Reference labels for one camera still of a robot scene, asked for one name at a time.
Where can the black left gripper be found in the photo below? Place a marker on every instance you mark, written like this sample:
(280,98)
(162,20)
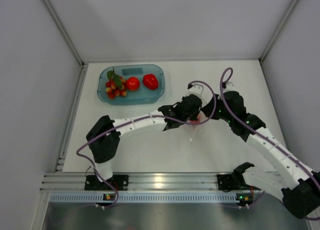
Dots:
(194,117)

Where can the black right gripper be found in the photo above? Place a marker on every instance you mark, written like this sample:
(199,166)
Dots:
(210,105)

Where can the clear zip top bag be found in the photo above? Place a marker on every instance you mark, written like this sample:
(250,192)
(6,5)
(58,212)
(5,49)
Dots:
(193,130)

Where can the red fake tomato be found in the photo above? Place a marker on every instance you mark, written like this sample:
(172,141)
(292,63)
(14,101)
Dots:
(132,84)

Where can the red fake cherry bunch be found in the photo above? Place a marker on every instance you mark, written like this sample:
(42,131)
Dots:
(115,86)

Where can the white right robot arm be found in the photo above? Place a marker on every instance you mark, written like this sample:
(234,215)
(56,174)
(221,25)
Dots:
(297,186)

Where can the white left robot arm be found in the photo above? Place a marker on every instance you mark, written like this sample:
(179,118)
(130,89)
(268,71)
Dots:
(106,134)

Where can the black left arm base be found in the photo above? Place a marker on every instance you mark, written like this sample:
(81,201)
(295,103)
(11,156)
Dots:
(119,182)

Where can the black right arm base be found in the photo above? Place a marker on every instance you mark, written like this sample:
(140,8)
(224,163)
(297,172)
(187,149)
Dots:
(230,182)

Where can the pink fake peach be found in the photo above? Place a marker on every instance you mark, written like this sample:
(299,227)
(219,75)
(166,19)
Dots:
(196,122)

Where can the teal plastic bin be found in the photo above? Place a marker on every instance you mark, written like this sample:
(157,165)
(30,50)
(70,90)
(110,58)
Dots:
(143,95)

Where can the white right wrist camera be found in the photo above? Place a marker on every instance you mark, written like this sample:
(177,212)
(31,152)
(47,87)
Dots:
(227,87)

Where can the aluminium frame post right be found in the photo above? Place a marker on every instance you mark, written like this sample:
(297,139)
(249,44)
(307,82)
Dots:
(289,10)

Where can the aluminium frame post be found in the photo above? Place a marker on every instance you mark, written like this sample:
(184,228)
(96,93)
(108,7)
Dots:
(289,10)
(65,35)

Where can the aluminium frame post left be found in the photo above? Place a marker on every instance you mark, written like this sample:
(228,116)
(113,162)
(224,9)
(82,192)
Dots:
(65,35)

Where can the aluminium mounting rail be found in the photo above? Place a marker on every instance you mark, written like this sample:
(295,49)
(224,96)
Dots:
(139,182)

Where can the grey slotted cable duct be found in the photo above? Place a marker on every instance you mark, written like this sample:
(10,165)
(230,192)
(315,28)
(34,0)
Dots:
(151,198)

